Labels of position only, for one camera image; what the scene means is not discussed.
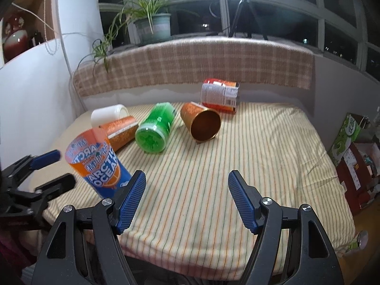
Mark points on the red and white labelled cup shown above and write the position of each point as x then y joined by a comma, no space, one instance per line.
218,95

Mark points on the orange and blue printed cup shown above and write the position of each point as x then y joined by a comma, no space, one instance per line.
98,166

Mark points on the red ceramic vase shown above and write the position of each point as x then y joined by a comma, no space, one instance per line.
14,44

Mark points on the green cardboard box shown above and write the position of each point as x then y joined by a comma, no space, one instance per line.
344,136

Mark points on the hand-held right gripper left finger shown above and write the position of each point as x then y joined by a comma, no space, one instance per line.
127,204

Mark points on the copper metallic cup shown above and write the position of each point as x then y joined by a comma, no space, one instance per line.
193,115

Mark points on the potted spider plant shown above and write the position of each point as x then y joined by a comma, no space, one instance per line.
153,28

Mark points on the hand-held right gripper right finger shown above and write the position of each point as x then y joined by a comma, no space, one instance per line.
242,204

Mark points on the round silver lid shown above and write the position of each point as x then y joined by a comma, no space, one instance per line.
363,240

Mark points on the plaid blanket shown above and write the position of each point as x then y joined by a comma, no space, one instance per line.
193,62

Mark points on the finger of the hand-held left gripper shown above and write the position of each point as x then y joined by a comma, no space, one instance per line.
59,184
44,158

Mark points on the orange glitter cup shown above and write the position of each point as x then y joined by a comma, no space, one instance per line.
121,130

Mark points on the white window frame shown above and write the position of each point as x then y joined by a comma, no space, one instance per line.
320,32

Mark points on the red cardboard box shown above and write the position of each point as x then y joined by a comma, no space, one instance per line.
353,172

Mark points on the green cup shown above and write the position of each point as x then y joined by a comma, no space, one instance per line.
156,124

